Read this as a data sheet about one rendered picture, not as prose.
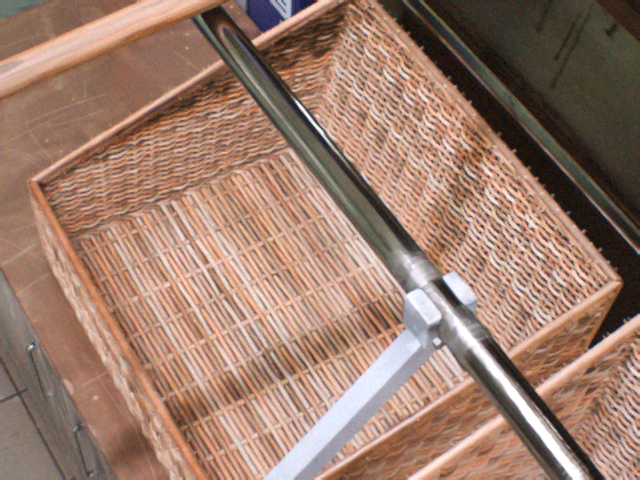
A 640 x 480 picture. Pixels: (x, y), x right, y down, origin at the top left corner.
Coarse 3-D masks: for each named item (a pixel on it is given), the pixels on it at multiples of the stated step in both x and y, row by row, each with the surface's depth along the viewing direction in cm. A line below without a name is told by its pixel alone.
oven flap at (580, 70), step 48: (432, 0) 150; (480, 0) 145; (528, 0) 139; (576, 0) 133; (480, 48) 146; (528, 48) 140; (576, 48) 134; (624, 48) 129; (528, 96) 141; (576, 96) 135; (624, 96) 130; (576, 144) 137; (624, 144) 131; (624, 192) 132
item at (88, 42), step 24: (144, 0) 112; (168, 0) 112; (192, 0) 112; (216, 0) 114; (96, 24) 110; (120, 24) 110; (144, 24) 111; (168, 24) 113; (48, 48) 108; (72, 48) 109; (96, 48) 110; (0, 72) 107; (24, 72) 107; (48, 72) 109; (0, 96) 107
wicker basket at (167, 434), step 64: (320, 0) 166; (320, 64) 174; (384, 64) 166; (128, 128) 163; (192, 128) 170; (256, 128) 177; (384, 128) 168; (448, 128) 157; (128, 192) 172; (192, 192) 179; (256, 192) 179; (320, 192) 179; (384, 192) 171; (448, 192) 160; (512, 192) 149; (64, 256) 158; (128, 256) 172; (192, 256) 172; (256, 256) 172; (320, 256) 172; (448, 256) 162; (512, 256) 151; (128, 320) 166; (192, 320) 166; (256, 320) 166; (320, 320) 166; (384, 320) 167; (512, 320) 155; (576, 320) 138; (128, 384) 154; (192, 384) 160; (256, 384) 161; (320, 384) 161; (448, 384) 160; (192, 448) 155; (256, 448) 155; (384, 448) 135; (448, 448) 144
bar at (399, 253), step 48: (240, 48) 112; (288, 96) 109; (288, 144) 108; (336, 192) 103; (384, 240) 100; (432, 288) 97; (432, 336) 97; (480, 336) 94; (384, 384) 100; (480, 384) 93; (528, 384) 92; (336, 432) 101; (528, 432) 90
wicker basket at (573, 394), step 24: (624, 336) 135; (576, 360) 134; (600, 360) 136; (624, 360) 139; (552, 384) 133; (576, 384) 137; (600, 384) 142; (624, 384) 140; (552, 408) 138; (576, 408) 143; (600, 408) 144; (624, 408) 141; (480, 432) 132; (504, 432) 135; (576, 432) 148; (600, 432) 145; (624, 432) 141; (456, 456) 132; (480, 456) 137; (504, 456) 141; (528, 456) 145; (600, 456) 145; (624, 456) 142
